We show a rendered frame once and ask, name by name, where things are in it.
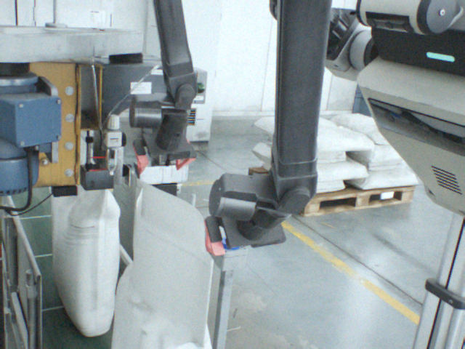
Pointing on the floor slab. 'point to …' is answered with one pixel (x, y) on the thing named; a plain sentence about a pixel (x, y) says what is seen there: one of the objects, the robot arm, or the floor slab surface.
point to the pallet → (403, 195)
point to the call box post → (222, 309)
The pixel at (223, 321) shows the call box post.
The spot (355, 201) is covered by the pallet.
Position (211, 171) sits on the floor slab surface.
